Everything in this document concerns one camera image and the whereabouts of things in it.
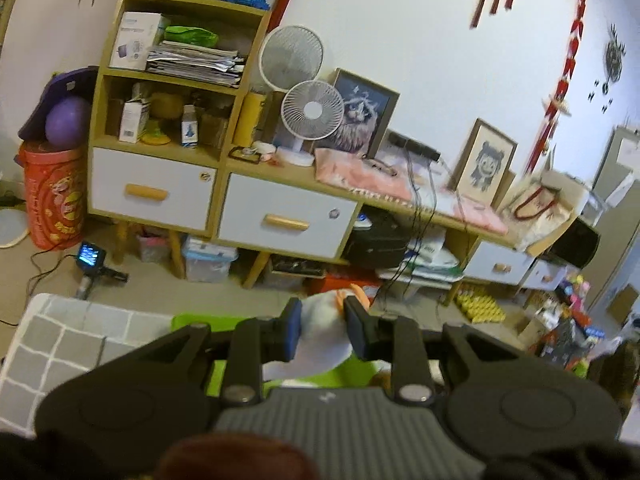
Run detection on left white drawer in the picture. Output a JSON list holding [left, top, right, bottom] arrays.
[[90, 148, 216, 231]]

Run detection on framed cat picture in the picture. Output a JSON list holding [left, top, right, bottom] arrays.
[[314, 68, 399, 158]]

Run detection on green plastic bin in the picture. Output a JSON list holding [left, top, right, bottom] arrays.
[[171, 302, 390, 396]]

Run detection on black box printer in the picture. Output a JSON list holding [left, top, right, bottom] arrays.
[[342, 205, 423, 270]]

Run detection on white drawer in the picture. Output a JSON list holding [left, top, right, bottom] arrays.
[[90, 148, 216, 231], [218, 174, 357, 259]]

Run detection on grey checked bedsheet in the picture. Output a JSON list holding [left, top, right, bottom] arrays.
[[1, 294, 171, 437]]

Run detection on large white fan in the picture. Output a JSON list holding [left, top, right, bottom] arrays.
[[258, 25, 324, 92]]

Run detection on pink folded cloth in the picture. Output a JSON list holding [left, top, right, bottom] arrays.
[[314, 148, 508, 235]]

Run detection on middle white drawer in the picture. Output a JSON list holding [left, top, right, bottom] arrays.
[[218, 174, 357, 259]]

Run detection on red hanging wall ornament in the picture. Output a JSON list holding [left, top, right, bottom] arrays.
[[525, 0, 588, 174]]

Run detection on orange red shoebox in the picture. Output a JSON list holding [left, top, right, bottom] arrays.
[[305, 266, 382, 298]]

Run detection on yellow cylinder container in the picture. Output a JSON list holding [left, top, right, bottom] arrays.
[[233, 92, 267, 148]]

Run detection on small camera monitor on floor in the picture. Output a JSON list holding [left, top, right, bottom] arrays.
[[75, 242, 129, 300]]

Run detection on wooden shelf cabinet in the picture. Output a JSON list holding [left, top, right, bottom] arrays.
[[86, 0, 566, 291]]

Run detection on purple ball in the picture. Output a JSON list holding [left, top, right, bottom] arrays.
[[46, 96, 91, 150]]

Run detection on clear storage box blue lid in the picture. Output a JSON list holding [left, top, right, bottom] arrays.
[[181, 235, 239, 283]]

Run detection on small white desk fan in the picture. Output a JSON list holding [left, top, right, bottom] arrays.
[[273, 80, 344, 167]]

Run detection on stack of magazines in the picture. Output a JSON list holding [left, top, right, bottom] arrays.
[[145, 41, 246, 88]]

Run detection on framed cartoon girl picture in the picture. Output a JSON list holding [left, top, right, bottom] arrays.
[[451, 118, 518, 205]]

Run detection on white product box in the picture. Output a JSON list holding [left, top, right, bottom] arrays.
[[110, 11, 169, 72]]

